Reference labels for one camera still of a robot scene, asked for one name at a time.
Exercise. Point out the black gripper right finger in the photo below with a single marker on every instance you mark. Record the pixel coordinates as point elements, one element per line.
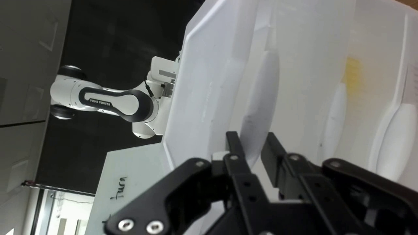
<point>348,200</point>

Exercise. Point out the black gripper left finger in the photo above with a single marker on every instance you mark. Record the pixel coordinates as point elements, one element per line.
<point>191,200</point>

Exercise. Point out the white boxy gripper body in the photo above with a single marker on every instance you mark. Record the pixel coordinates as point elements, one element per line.
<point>162,76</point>

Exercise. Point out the white idle robot arm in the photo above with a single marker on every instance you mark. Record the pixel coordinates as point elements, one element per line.
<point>100,99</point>

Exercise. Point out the white plastic drawer cabinet frame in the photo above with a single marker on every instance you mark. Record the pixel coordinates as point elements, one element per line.
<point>204,86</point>

